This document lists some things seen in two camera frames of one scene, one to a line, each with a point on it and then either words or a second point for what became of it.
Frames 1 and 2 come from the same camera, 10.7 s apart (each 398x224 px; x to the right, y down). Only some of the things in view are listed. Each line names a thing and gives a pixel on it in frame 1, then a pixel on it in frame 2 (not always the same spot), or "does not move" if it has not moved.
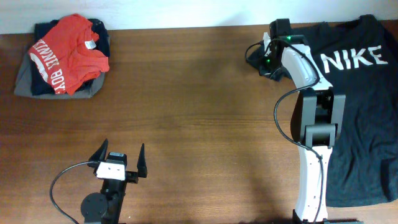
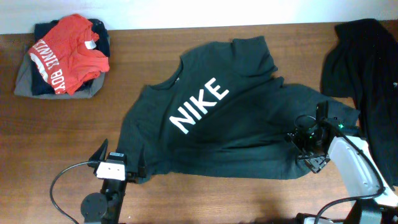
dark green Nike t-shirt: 358,55 -> 224,111
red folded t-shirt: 67,58 does not move
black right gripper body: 270,65 -> 311,153
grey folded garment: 23,86 does not move
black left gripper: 132,177 does not move
